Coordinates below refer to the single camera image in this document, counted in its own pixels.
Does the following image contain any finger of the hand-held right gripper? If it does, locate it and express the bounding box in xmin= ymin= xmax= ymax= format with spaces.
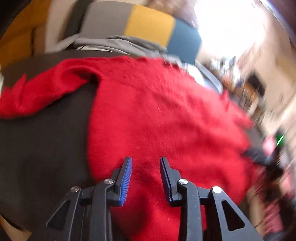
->
xmin=243 ymin=148 xmax=272 ymax=166

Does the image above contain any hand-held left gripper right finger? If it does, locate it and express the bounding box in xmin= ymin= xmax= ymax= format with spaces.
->
xmin=160 ymin=157 xmax=264 ymax=241

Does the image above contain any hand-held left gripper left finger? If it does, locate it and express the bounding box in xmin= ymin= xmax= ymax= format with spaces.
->
xmin=46 ymin=157 xmax=133 ymax=241

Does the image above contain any red knit sweater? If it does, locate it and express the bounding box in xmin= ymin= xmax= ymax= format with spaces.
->
xmin=0 ymin=57 xmax=262 ymax=241

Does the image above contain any pink ruffled blanket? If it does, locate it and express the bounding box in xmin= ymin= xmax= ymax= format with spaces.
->
xmin=254 ymin=136 xmax=292 ymax=234

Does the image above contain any wooden side table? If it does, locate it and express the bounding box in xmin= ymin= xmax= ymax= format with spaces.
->
xmin=220 ymin=76 xmax=266 ymax=116

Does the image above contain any grey garment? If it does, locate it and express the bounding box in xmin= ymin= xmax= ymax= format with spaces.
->
xmin=55 ymin=36 xmax=168 ymax=57

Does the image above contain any window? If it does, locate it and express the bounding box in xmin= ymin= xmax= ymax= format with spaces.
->
xmin=194 ymin=0 xmax=266 ymax=58

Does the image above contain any grey yellow blue chair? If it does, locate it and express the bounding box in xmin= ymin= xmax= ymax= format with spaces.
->
xmin=65 ymin=2 xmax=225 ymax=93

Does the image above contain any wooden wardrobe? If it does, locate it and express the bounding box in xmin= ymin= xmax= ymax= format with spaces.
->
xmin=0 ymin=0 xmax=51 ymax=67

